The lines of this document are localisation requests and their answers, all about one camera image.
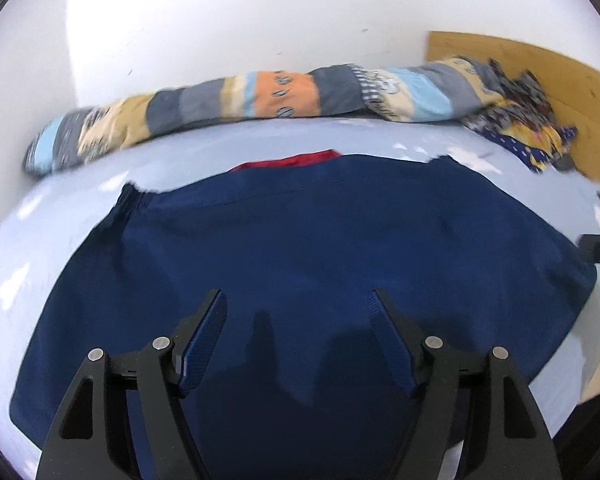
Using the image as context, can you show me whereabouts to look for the navy work jacket red collar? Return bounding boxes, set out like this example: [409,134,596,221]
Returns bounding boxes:
[9,155,597,479]

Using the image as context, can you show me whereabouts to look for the patterned crumpled cloth pile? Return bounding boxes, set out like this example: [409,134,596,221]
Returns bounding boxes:
[460,58,578,174]

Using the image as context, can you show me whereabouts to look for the wooden headboard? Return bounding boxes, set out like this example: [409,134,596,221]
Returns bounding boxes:
[426,32,600,181]

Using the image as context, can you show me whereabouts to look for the light blue cloud bedsheet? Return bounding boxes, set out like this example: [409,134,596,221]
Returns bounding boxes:
[0,117,600,479]

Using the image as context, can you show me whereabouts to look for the striped patchwork rolled quilt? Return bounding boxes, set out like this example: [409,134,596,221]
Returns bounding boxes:
[23,56,504,178]

